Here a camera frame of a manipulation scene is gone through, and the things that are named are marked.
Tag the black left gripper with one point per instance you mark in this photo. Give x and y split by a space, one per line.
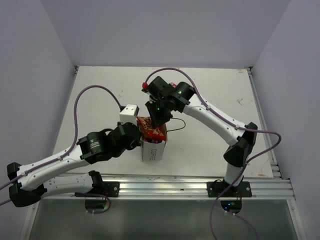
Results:
136 142

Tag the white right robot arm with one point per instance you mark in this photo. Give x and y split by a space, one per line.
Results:
240 137

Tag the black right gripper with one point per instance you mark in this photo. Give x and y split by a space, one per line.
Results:
157 120

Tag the red snack packet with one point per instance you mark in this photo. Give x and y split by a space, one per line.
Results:
148 132

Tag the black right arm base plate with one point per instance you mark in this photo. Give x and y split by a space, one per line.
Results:
230 191

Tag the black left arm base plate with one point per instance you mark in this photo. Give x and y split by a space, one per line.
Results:
109 189

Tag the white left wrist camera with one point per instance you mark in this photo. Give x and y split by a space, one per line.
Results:
129 114

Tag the white paper coffee bag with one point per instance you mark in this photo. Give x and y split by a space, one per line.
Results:
152 150

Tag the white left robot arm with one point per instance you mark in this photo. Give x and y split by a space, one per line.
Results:
33 182

